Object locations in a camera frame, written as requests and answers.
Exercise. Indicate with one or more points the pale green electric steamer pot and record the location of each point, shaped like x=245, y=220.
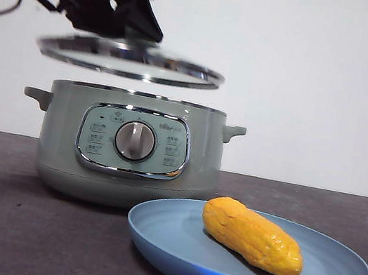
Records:
x=59, y=137

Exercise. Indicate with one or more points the yellow corn cob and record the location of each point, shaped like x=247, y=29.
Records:
x=252, y=236

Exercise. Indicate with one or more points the blue round plate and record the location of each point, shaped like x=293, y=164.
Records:
x=167, y=234

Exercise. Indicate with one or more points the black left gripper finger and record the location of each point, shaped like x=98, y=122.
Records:
x=91, y=18
x=140, y=19

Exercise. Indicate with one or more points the glass lid with green knob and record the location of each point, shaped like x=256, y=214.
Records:
x=78, y=49

